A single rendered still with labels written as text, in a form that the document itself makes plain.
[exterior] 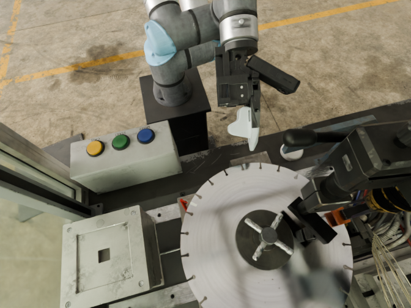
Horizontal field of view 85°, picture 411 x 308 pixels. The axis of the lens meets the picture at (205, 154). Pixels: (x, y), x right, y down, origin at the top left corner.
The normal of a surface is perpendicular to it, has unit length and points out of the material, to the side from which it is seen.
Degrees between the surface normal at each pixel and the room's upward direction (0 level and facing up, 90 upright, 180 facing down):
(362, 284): 0
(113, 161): 0
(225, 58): 34
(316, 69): 0
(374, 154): 45
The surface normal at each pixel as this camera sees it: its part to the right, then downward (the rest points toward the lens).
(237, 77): -0.02, 0.13
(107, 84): -0.04, -0.45
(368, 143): -0.74, -0.24
